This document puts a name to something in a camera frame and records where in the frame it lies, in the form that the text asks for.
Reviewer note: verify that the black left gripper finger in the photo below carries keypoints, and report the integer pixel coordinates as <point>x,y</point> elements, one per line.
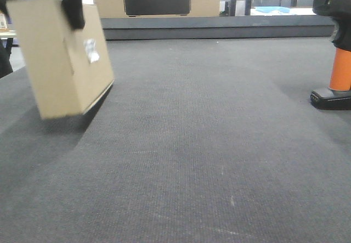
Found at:
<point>74,12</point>

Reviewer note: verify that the small brown cardboard package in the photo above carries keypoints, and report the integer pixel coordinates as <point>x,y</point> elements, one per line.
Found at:
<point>69,70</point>

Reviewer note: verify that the orange black barcode scanner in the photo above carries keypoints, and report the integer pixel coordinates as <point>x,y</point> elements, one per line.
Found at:
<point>337,95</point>

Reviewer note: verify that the white folding side table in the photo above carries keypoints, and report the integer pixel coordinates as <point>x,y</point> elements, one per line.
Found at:
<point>4,34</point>

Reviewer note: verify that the black office chair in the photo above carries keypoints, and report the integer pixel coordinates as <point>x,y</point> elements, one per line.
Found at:
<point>6,67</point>

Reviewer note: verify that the light blue tray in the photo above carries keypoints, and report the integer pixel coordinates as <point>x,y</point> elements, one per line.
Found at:
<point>271,11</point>

